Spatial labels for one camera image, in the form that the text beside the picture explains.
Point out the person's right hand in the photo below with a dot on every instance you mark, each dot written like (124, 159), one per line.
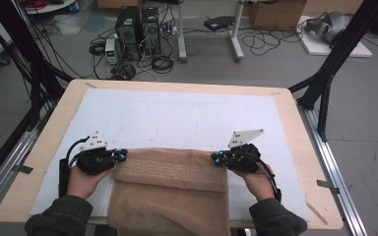
(261, 185)

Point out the aluminium rail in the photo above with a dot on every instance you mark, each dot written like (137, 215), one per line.
(334, 170)
(10, 157)

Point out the white desk leg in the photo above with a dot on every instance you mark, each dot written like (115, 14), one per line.
(181, 32)
(237, 32)

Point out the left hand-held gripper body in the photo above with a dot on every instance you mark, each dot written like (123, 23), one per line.
(95, 157)

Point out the flat black box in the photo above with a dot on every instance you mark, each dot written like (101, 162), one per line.
(219, 23)

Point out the large black computer tower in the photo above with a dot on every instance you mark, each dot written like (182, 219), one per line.
(128, 31)

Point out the black frame post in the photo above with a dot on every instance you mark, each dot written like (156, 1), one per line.
(338, 55)

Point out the white floor board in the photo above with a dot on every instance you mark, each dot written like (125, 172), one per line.
(334, 50)

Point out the grey metal bracket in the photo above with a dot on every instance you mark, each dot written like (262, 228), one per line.
(23, 168)
(328, 186)

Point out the white grid foam mat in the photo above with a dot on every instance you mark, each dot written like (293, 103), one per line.
(177, 111)

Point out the grey bench power supply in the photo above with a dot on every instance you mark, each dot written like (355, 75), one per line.
(111, 50)

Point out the round white table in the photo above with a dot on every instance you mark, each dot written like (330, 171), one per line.
(46, 6)

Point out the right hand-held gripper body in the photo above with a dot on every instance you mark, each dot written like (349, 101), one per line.
(242, 157)

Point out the thin wooden stick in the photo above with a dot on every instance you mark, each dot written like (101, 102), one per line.
(316, 213)

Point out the clear plastic bag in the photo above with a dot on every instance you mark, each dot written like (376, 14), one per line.
(67, 24)

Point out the grey helmet-shaped device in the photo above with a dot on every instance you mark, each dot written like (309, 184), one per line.
(329, 24)

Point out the tan towel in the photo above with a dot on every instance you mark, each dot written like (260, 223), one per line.
(170, 196)

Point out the slim black computer tower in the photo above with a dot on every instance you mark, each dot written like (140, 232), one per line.
(151, 31)

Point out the person's left hand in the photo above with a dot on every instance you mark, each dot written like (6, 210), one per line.
(82, 183)

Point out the large cardboard box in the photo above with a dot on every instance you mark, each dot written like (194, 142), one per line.
(277, 14)

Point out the small cardboard box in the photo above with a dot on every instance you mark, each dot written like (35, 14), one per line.
(116, 3)

